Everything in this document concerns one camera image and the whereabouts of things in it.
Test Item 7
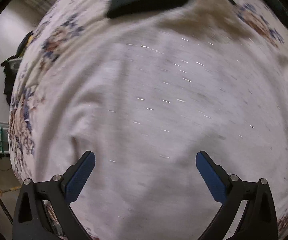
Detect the floral fleece bed blanket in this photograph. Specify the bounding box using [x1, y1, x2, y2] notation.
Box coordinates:
[8, 0, 288, 240]

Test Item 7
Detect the black clothes pile on floor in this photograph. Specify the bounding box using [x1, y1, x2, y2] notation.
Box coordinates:
[1, 31, 33, 106]

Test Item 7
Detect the white fluffy sweater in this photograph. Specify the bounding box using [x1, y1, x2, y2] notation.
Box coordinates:
[31, 0, 288, 240]

